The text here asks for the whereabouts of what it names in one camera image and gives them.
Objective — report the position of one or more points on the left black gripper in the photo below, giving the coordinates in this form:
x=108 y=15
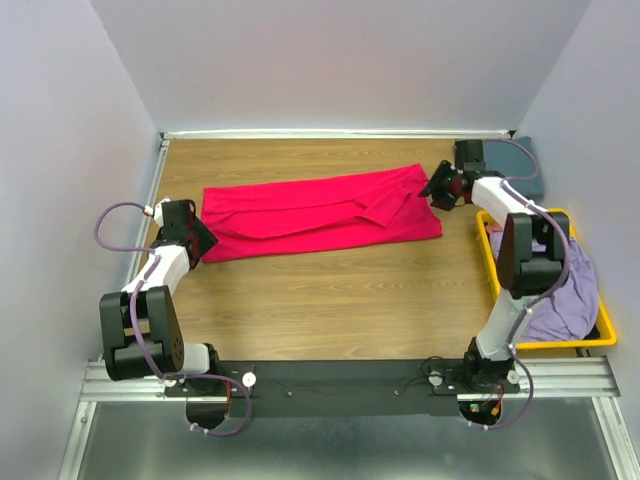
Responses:
x=207 y=238

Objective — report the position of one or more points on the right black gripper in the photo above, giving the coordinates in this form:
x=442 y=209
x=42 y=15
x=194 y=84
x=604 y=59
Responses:
x=431 y=186

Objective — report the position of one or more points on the red t shirt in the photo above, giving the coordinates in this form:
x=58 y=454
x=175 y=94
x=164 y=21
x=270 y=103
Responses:
x=307 y=216

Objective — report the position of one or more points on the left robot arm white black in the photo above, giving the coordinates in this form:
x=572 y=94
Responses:
x=139 y=324

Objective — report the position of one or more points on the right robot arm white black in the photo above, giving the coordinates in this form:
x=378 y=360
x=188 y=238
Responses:
x=532 y=264

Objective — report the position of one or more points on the pink garment in bin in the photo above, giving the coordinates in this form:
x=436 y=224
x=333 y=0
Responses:
x=493 y=228

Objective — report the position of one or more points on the folded grey-blue t shirt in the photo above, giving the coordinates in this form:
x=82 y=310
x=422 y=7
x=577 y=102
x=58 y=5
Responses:
x=511 y=161

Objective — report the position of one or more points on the lavender t shirt in bin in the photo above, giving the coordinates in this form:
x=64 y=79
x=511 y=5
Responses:
x=571 y=313

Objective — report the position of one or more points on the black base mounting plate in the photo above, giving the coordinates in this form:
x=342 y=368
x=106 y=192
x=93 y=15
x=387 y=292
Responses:
x=291 y=389

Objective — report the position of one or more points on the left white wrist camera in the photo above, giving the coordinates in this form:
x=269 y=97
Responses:
x=156 y=212

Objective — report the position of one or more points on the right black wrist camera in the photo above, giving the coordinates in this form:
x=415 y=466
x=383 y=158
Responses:
x=469 y=155

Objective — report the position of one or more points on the aluminium left side rail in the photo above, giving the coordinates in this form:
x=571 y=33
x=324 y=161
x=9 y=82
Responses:
x=135 y=260

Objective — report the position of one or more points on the aluminium rail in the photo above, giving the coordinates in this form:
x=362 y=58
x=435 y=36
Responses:
x=579 y=377
x=135 y=260

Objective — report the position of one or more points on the aluminium front rail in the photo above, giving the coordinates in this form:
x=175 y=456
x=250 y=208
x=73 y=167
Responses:
x=579 y=377

